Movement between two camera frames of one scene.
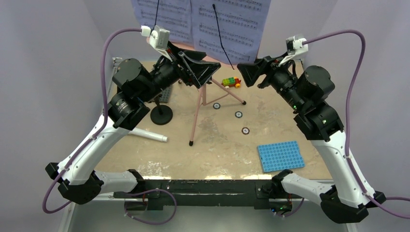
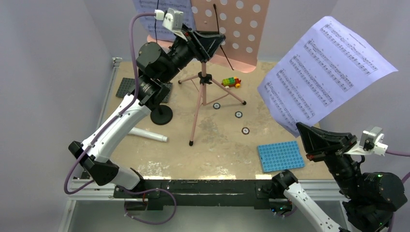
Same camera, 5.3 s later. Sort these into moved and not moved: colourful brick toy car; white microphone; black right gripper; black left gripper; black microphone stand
Moved: black right gripper; black left gripper
Not moved: black microphone stand; colourful brick toy car; white microphone
